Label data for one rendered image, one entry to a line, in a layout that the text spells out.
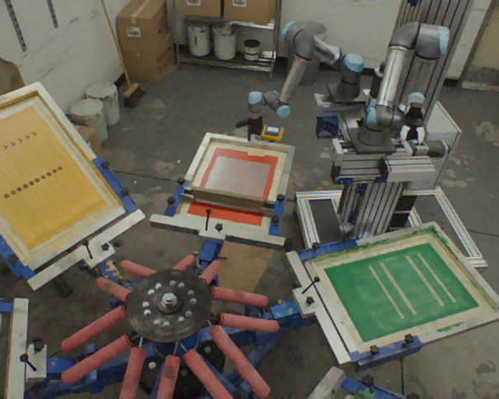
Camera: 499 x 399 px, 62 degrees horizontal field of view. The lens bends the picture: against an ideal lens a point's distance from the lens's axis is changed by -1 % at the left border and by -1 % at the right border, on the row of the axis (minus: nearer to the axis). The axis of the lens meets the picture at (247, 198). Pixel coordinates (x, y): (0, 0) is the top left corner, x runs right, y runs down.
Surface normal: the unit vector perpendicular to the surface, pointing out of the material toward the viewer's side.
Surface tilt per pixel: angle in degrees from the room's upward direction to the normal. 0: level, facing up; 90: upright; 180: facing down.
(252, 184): 0
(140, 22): 89
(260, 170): 0
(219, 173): 0
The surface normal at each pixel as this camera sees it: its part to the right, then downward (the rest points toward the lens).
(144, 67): -0.24, 0.68
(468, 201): 0.03, -0.72
